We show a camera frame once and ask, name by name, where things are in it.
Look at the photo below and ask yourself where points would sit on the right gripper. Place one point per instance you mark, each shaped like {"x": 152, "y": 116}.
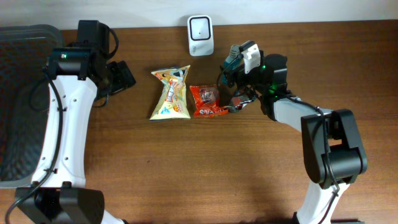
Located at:
{"x": 241, "y": 74}

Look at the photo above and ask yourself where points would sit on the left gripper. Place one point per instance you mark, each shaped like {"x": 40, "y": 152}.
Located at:
{"x": 124, "y": 77}

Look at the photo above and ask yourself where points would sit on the blue mouthwash bottle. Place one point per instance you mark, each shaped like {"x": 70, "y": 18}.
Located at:
{"x": 233, "y": 61}

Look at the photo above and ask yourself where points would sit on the black red snack packet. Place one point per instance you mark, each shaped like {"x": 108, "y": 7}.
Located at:
{"x": 239, "y": 101}

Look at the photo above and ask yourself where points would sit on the yellow snack bag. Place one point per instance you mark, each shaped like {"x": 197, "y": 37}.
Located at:
{"x": 172, "y": 103}

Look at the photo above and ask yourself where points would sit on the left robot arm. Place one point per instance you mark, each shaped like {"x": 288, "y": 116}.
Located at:
{"x": 57, "y": 192}

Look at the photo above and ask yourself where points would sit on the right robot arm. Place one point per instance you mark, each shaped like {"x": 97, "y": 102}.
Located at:
{"x": 333, "y": 151}

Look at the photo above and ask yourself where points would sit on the white barcode scanner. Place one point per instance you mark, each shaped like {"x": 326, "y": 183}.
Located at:
{"x": 200, "y": 35}

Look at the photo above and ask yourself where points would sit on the grey plastic mesh basket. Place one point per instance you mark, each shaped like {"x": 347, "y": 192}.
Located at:
{"x": 24, "y": 99}

